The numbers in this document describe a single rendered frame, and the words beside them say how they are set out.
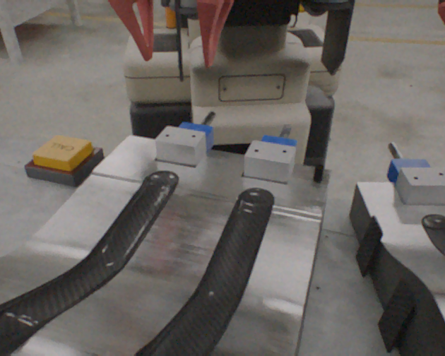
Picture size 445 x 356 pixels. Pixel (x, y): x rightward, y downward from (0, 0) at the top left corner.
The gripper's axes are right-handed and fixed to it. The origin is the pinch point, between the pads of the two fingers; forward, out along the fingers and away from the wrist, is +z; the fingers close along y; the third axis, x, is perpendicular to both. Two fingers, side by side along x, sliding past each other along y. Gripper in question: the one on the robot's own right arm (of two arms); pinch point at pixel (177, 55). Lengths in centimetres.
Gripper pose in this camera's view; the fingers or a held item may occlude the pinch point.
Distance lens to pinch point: 47.7
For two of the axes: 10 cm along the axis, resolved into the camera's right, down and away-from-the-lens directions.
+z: 0.1, 8.3, 5.6
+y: 9.5, 1.6, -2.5
